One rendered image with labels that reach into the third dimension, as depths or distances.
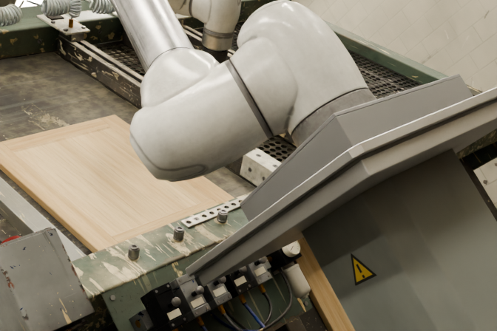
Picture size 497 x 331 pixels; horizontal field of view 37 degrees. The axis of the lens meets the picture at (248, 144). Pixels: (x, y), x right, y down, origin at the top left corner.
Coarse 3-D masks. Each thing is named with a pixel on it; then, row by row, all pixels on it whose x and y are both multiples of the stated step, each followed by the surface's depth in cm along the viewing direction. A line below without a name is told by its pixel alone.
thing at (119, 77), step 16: (80, 0) 255; (64, 16) 268; (64, 32) 255; (80, 32) 258; (64, 48) 260; (80, 48) 254; (96, 48) 256; (80, 64) 256; (96, 64) 249; (112, 64) 248; (112, 80) 244; (128, 80) 238; (128, 96) 240; (240, 160) 209; (256, 160) 205; (272, 160) 207; (256, 176) 206
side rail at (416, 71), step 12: (348, 36) 324; (360, 36) 327; (348, 48) 324; (360, 48) 320; (372, 48) 316; (384, 48) 318; (372, 60) 317; (384, 60) 313; (396, 60) 308; (408, 60) 310; (408, 72) 306; (420, 72) 302; (432, 72) 302
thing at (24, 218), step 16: (0, 192) 176; (16, 192) 177; (0, 208) 174; (16, 208) 171; (32, 208) 172; (16, 224) 170; (32, 224) 167; (48, 224) 168; (64, 240) 164; (80, 256) 160
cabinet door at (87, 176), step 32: (64, 128) 213; (96, 128) 217; (128, 128) 220; (0, 160) 192; (32, 160) 195; (64, 160) 198; (96, 160) 201; (128, 160) 204; (32, 192) 182; (64, 192) 185; (96, 192) 187; (128, 192) 190; (160, 192) 193; (192, 192) 195; (224, 192) 198; (64, 224) 174; (96, 224) 175; (128, 224) 178; (160, 224) 179
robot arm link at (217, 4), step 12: (192, 0) 209; (204, 0) 207; (216, 0) 206; (228, 0) 206; (240, 0) 209; (192, 12) 211; (204, 12) 209; (216, 12) 207; (228, 12) 207; (204, 24) 213; (216, 24) 209; (228, 24) 209
